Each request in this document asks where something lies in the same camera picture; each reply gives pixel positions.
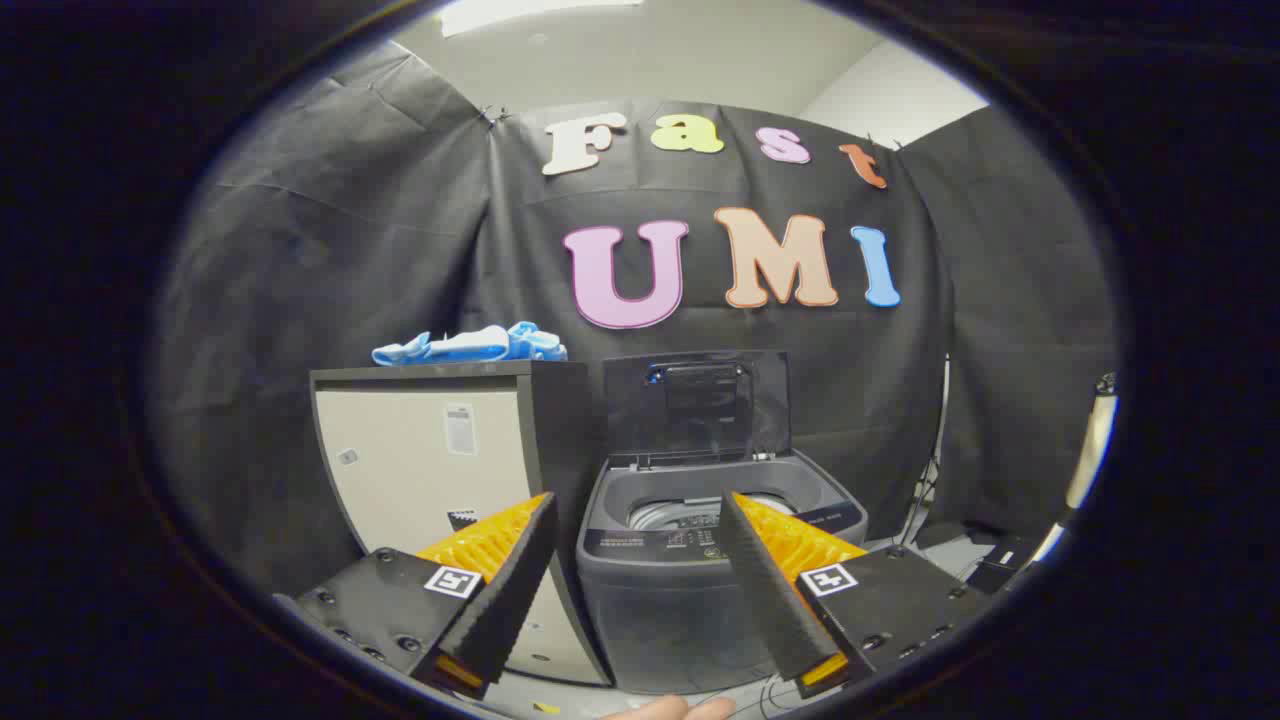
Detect white pole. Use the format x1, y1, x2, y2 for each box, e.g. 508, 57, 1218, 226
1030, 372, 1119, 566

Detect grey washing machine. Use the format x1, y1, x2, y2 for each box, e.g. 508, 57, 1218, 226
575, 450, 869, 696

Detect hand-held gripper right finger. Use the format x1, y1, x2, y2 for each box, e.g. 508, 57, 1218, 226
716, 489, 993, 701

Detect grey beige cabinet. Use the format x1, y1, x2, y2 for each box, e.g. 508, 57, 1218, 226
309, 360, 613, 689

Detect black box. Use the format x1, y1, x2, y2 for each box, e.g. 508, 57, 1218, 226
963, 535, 1043, 597

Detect ceiling light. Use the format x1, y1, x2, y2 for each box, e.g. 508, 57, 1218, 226
438, 0, 646, 39

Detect black floor cable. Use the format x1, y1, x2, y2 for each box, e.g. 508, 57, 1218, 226
735, 675, 806, 719

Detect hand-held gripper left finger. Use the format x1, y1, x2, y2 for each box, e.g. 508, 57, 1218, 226
272, 490, 559, 701

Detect light blue shirt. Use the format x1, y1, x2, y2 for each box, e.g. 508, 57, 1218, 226
371, 321, 569, 367

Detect black backdrop cloth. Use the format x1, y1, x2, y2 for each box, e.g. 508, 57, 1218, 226
145, 40, 1119, 601

